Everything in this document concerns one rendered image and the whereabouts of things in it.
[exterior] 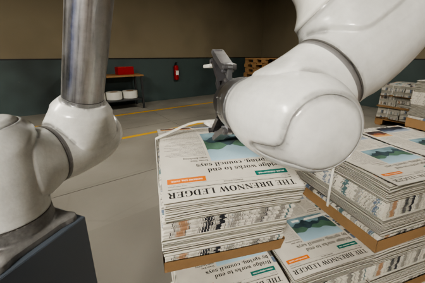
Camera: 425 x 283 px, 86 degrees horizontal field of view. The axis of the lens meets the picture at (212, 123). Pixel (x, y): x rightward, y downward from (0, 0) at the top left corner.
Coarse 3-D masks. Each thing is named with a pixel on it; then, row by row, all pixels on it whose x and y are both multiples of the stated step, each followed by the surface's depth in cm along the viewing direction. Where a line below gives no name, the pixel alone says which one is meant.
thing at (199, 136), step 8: (168, 136) 60; (176, 136) 60; (184, 136) 60; (192, 136) 60; (200, 136) 60; (208, 136) 60; (232, 136) 60; (160, 144) 54; (168, 144) 54; (176, 144) 55
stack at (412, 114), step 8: (424, 80) 103; (416, 88) 107; (424, 88) 104; (416, 96) 107; (424, 96) 104; (416, 104) 107; (424, 104) 104; (416, 112) 107; (424, 112) 104; (424, 120) 104
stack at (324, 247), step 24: (312, 216) 84; (288, 240) 73; (312, 240) 73; (336, 240) 73; (216, 264) 65; (240, 264) 65; (264, 264) 65; (288, 264) 65; (312, 264) 65; (336, 264) 65; (360, 264) 68; (384, 264) 73; (408, 264) 78
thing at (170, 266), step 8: (280, 240) 55; (240, 248) 52; (248, 248) 53; (256, 248) 54; (264, 248) 56; (272, 248) 57; (200, 256) 50; (208, 256) 51; (216, 256) 52; (224, 256) 53; (232, 256) 54; (240, 256) 55; (168, 264) 49; (176, 264) 50; (184, 264) 50; (192, 264) 51; (200, 264) 52
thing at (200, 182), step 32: (160, 160) 48; (192, 160) 49; (224, 160) 50; (256, 160) 51; (160, 192) 54; (192, 192) 42; (224, 192) 42; (256, 192) 44; (288, 192) 46; (192, 224) 45; (224, 224) 47; (256, 224) 51; (192, 256) 50
